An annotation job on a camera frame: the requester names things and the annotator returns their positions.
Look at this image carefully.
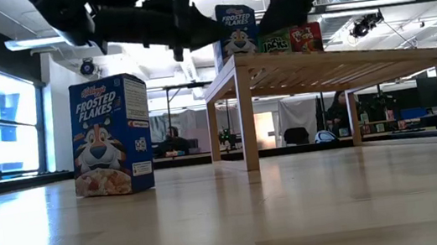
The red Froot Loops cereal box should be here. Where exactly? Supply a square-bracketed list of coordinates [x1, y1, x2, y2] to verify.
[288, 20, 325, 55]

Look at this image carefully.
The black metal stand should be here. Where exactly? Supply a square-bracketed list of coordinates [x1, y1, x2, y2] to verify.
[145, 78, 221, 149]

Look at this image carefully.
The black ceiling spotlight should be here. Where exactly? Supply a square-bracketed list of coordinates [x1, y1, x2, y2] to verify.
[346, 10, 388, 41]

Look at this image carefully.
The white and blue ball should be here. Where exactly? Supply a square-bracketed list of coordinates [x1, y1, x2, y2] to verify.
[313, 128, 340, 144]

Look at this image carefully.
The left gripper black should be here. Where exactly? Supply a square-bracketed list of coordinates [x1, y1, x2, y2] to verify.
[90, 0, 236, 74]

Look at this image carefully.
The round black ceiling camera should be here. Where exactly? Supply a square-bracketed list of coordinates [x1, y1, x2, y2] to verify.
[77, 57, 97, 77]

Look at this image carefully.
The blue Frosted Flakes cereal box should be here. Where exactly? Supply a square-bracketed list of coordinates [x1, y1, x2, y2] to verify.
[214, 0, 261, 60]
[61, 70, 160, 202]

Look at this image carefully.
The wooden slatted shelf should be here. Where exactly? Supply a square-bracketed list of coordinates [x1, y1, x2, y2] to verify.
[199, 28, 437, 177]

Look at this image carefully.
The large window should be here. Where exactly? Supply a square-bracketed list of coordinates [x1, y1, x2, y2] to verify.
[0, 57, 47, 175]

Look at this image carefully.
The white hanging sheet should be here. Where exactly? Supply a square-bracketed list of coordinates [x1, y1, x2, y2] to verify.
[276, 95, 323, 147]

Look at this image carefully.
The person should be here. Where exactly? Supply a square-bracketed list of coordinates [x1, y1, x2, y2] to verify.
[322, 87, 363, 139]
[159, 123, 190, 159]

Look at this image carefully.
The green Apple Jacks cereal box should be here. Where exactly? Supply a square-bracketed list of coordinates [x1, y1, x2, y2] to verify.
[257, 27, 294, 57]

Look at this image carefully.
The black chair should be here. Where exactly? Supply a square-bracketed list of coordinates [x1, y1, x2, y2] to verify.
[282, 125, 311, 148]

